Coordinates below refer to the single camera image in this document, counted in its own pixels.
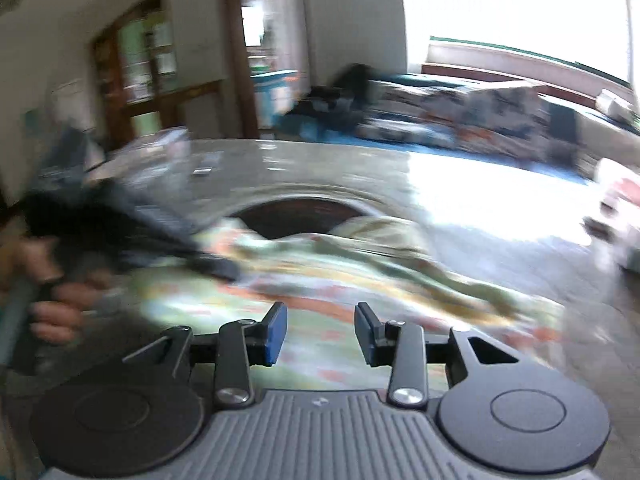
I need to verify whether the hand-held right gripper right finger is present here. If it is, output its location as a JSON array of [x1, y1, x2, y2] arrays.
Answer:
[[354, 302, 521, 407]]

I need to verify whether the butterfly print sofa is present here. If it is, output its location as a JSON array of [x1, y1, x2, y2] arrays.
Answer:
[[280, 72, 640, 181]]

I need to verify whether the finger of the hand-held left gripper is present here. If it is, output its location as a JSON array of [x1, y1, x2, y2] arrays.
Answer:
[[117, 195, 242, 283]]

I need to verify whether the person's left hand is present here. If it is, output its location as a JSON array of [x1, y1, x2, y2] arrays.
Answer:
[[0, 237, 108, 343]]

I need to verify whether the window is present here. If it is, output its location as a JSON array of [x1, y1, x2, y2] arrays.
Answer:
[[407, 0, 631, 83]]

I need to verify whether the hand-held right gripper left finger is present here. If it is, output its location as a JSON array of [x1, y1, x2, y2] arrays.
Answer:
[[122, 302, 289, 407]]

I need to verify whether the wooden cabinet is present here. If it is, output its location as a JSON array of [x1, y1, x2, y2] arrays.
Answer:
[[90, 0, 226, 146]]

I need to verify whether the blue white storage box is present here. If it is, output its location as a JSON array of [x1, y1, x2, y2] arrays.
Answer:
[[250, 70, 301, 131]]

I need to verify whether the black clothing pile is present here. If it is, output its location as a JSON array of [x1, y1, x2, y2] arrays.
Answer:
[[295, 62, 381, 126]]

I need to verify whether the round dark cooktop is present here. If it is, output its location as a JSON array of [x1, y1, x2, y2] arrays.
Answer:
[[235, 199, 388, 241]]

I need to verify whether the patterned green children's garment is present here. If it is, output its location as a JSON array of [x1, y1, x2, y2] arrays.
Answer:
[[95, 217, 571, 396]]

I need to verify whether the white red blurred object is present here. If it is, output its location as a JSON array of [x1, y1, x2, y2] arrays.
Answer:
[[585, 157, 640, 271]]

